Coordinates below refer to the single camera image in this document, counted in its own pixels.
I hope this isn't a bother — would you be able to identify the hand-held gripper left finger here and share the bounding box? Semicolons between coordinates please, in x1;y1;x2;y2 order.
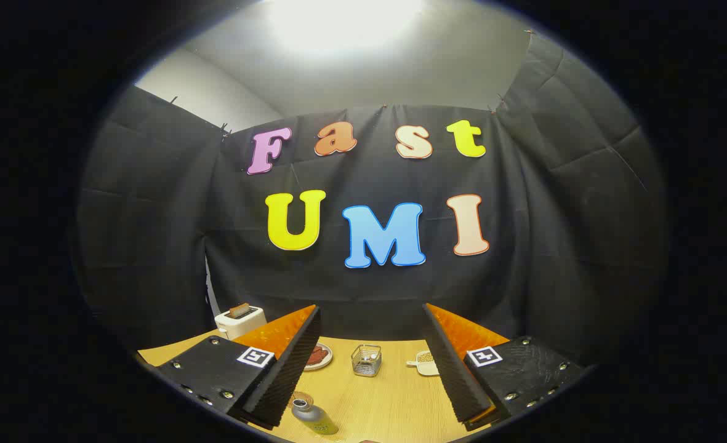
154;304;322;430

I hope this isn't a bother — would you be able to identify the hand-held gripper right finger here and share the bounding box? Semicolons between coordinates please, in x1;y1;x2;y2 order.
423;303;585;431

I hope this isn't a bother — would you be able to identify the silver juice bottle green label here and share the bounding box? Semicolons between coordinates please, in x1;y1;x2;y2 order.
291;398;339;436

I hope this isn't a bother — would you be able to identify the small white round plate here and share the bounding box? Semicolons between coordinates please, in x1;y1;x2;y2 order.
303;342;333;371

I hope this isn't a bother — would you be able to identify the wooden table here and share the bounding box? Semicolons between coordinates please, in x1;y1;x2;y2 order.
137;329;493;443

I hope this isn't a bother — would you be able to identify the cream toaster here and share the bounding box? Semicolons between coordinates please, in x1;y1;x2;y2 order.
214;303;267;340

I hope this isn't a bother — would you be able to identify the black backdrop cloth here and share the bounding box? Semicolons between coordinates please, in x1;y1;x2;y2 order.
77;31;669;364

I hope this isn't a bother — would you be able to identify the small wire mesh basket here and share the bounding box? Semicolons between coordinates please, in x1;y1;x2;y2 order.
351;344;382;377

